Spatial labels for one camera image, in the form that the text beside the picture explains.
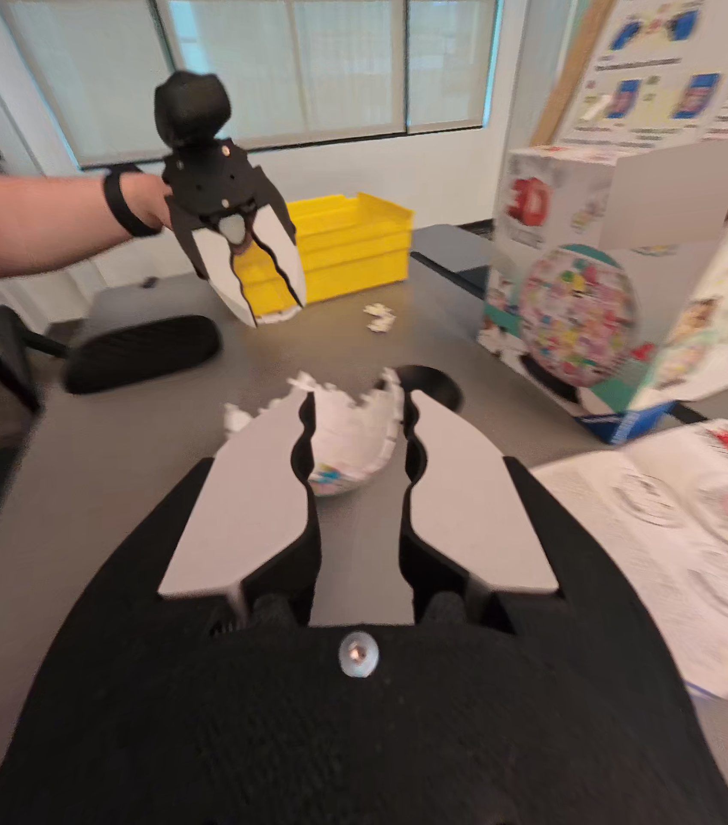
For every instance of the black round ball stand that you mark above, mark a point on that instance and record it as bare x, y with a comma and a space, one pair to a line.
435, 384

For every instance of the large window with blinds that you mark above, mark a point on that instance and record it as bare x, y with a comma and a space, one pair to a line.
274, 65

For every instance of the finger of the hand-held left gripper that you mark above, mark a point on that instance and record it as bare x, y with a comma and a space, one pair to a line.
225, 277
280, 264

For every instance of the person's left hand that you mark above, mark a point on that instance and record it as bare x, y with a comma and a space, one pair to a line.
151, 200

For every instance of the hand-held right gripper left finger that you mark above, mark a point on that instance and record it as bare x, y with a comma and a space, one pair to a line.
242, 516

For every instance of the white instruction leaflet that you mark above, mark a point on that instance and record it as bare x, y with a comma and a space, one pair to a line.
674, 542

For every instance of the assembled white puzzle section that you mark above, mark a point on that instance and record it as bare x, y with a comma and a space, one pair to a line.
351, 438

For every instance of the colourful puzzle box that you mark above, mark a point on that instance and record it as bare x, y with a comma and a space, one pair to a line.
596, 297

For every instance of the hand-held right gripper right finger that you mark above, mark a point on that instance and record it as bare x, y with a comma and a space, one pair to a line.
480, 516

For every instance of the scattered loose puzzle pieces group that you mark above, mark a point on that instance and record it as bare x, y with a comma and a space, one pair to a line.
380, 317

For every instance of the black wristband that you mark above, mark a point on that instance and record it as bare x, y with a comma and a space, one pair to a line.
119, 206

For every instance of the person's left forearm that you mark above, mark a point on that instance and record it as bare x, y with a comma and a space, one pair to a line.
29, 226

